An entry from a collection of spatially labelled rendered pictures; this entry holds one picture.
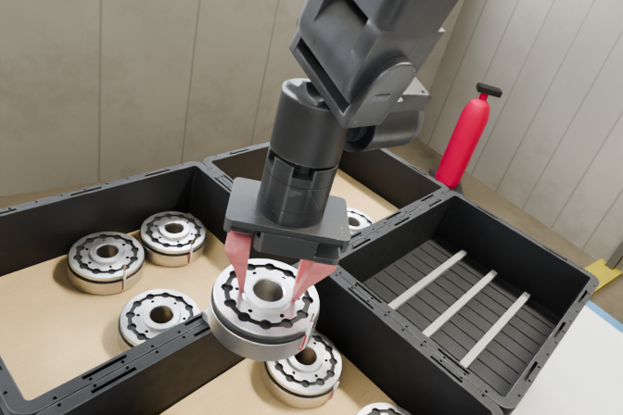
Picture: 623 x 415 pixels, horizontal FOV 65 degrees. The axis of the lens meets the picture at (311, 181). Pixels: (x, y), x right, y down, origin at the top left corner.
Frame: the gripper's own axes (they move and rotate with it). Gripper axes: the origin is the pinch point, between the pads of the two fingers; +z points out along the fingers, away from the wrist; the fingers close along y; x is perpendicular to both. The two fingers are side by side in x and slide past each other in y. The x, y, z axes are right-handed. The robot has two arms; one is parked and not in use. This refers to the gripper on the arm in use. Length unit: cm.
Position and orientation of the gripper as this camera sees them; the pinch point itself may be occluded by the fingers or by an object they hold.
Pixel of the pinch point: (269, 285)
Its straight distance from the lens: 47.0
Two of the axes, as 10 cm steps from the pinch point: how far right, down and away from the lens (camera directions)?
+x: 0.1, 5.1, -8.6
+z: -2.3, 8.4, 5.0
